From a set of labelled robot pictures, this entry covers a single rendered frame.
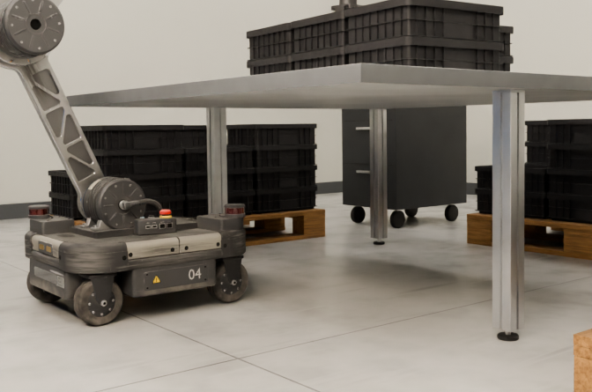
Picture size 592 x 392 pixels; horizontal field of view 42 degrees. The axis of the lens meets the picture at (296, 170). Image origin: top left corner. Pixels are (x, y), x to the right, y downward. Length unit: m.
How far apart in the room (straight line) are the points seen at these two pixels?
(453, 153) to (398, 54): 2.44
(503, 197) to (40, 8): 1.42
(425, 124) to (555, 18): 2.00
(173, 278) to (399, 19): 1.02
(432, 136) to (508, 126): 2.44
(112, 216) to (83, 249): 0.23
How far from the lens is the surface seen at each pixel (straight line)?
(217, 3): 6.13
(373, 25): 2.30
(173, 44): 5.89
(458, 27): 2.32
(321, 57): 2.50
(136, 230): 2.45
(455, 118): 4.62
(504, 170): 2.07
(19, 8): 2.38
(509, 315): 2.11
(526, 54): 6.25
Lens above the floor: 0.57
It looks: 3 degrees down
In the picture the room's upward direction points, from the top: 1 degrees counter-clockwise
